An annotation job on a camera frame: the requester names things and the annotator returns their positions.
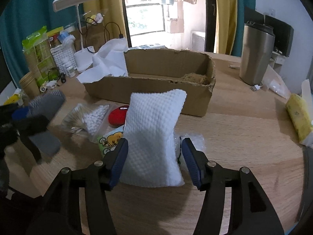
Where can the yellow curtain left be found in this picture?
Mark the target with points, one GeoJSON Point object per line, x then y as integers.
{"type": "Point", "coordinates": [113, 13]}

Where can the yellow curtain right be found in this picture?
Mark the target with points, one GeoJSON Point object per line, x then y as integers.
{"type": "Point", "coordinates": [226, 26]}

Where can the clear plastic bag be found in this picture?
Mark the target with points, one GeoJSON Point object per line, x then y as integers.
{"type": "Point", "coordinates": [273, 81]}

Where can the stack of paper cups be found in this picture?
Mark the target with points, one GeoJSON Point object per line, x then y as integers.
{"type": "Point", "coordinates": [29, 85]}

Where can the grey sock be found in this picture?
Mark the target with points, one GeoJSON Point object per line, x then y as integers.
{"type": "Point", "coordinates": [46, 107]}

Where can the cartoon tissue packet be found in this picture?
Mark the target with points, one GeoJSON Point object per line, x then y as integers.
{"type": "Point", "coordinates": [108, 142]}

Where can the white power strip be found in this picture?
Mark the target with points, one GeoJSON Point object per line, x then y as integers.
{"type": "Point", "coordinates": [152, 46]}

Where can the brown paper bag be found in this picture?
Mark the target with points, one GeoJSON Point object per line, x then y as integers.
{"type": "Point", "coordinates": [93, 36]}

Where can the white waffle knit towel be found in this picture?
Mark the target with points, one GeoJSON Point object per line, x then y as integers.
{"type": "Point", "coordinates": [149, 130]}

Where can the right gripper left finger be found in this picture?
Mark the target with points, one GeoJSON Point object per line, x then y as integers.
{"type": "Point", "coordinates": [117, 163]}

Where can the white desk lamp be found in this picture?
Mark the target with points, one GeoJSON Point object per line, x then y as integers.
{"type": "Point", "coordinates": [83, 57]}

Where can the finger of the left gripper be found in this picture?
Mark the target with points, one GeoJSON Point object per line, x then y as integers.
{"type": "Point", "coordinates": [21, 113]}
{"type": "Point", "coordinates": [31, 126]}

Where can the stainless steel tumbler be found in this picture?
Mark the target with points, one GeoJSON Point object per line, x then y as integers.
{"type": "Point", "coordinates": [257, 48]}

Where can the yellow curtain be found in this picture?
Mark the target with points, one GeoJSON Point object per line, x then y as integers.
{"type": "Point", "coordinates": [113, 13]}
{"type": "Point", "coordinates": [226, 26]}

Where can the white pill bottle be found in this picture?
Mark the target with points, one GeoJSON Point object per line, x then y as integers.
{"type": "Point", "coordinates": [70, 70]}

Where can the yellow tissue pack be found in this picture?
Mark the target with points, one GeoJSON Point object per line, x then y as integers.
{"type": "Point", "coordinates": [300, 111]}

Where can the brown loofah sponge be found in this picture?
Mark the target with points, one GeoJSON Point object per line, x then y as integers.
{"type": "Point", "coordinates": [196, 78]}

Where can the cotton swab bag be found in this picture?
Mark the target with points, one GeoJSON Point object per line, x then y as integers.
{"type": "Point", "coordinates": [87, 120]}

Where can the white perforated basket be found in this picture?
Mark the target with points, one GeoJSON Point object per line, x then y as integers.
{"type": "Point", "coordinates": [63, 55]}

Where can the white cloth on box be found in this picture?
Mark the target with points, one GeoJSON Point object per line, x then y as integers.
{"type": "Point", "coordinates": [108, 61]}

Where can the teal curtain left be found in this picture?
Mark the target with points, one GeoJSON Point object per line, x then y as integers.
{"type": "Point", "coordinates": [21, 18]}

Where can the black monitor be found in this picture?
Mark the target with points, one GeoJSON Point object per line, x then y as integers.
{"type": "Point", "coordinates": [282, 31]}

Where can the red spiderman plush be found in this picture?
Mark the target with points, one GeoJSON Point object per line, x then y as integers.
{"type": "Point", "coordinates": [117, 117]}

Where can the green paper cup package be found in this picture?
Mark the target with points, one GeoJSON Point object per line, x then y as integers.
{"type": "Point", "coordinates": [37, 51]}

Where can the brown cardboard box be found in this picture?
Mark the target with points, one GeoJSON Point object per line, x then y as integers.
{"type": "Point", "coordinates": [156, 71]}

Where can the white usb plug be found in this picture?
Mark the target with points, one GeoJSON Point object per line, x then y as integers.
{"type": "Point", "coordinates": [255, 88]}

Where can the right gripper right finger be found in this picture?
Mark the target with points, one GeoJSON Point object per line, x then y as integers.
{"type": "Point", "coordinates": [194, 161]}

